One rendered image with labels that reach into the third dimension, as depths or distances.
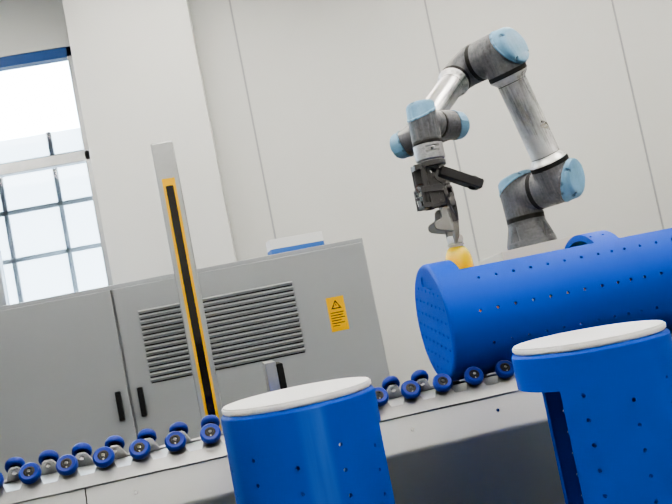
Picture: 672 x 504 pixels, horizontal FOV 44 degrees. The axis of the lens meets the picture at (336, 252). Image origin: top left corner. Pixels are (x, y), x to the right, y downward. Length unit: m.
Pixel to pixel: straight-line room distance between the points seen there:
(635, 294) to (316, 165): 3.08
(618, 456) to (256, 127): 3.72
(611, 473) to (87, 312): 2.52
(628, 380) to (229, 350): 2.27
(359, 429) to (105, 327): 2.23
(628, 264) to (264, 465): 1.02
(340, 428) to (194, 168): 3.26
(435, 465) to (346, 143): 3.23
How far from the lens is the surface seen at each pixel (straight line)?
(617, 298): 2.01
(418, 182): 2.06
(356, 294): 3.50
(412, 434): 1.85
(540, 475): 1.99
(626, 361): 1.47
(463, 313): 1.86
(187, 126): 4.59
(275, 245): 3.64
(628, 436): 1.49
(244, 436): 1.44
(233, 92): 4.94
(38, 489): 1.86
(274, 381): 1.88
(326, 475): 1.41
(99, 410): 3.57
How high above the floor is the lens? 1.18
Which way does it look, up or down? 4 degrees up
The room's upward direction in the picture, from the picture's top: 11 degrees counter-clockwise
